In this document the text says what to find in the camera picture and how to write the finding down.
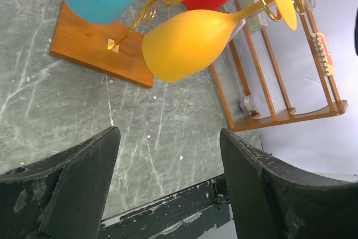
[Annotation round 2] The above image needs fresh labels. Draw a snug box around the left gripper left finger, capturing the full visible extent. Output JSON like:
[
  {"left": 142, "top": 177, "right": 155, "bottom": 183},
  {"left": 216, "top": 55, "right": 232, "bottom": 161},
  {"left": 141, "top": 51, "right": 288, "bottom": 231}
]
[{"left": 1, "top": 127, "right": 121, "bottom": 238}]

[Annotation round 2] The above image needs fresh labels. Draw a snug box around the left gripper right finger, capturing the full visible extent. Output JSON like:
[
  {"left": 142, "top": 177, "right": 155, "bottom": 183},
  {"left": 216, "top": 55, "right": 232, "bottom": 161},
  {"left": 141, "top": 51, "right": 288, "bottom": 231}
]
[{"left": 220, "top": 129, "right": 357, "bottom": 238}]

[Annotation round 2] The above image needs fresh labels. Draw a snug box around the yellow plastic wine glass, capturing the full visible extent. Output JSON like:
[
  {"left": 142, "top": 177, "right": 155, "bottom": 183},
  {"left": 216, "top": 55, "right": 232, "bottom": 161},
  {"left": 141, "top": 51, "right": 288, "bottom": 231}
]
[{"left": 142, "top": 0, "right": 297, "bottom": 83}]

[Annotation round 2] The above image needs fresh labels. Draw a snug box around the wooden shelf rack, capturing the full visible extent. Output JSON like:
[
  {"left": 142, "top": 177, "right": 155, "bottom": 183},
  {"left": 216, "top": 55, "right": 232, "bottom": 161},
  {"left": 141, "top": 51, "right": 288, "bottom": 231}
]
[{"left": 210, "top": 11, "right": 348, "bottom": 132}]

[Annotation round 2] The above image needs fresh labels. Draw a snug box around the orange patterned card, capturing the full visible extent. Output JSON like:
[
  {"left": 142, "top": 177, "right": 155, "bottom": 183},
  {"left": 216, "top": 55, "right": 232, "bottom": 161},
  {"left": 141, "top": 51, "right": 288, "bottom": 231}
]
[{"left": 311, "top": 32, "right": 336, "bottom": 76}]

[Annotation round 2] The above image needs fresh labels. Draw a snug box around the small clear jar on shelf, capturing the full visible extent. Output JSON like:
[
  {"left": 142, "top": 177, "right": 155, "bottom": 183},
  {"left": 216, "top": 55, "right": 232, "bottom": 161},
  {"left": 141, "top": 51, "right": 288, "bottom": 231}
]
[{"left": 238, "top": 93, "right": 260, "bottom": 113}]

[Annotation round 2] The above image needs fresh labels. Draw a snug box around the black base frame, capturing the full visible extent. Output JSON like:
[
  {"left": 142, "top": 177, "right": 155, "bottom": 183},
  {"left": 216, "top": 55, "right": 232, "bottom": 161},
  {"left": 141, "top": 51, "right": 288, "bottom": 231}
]
[{"left": 98, "top": 175, "right": 232, "bottom": 238}]

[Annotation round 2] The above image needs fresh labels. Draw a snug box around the gold wire glass rack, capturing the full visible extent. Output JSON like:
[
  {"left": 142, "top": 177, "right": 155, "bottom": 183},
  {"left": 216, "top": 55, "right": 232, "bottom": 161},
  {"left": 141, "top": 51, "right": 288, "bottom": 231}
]
[{"left": 50, "top": 0, "right": 271, "bottom": 88}]

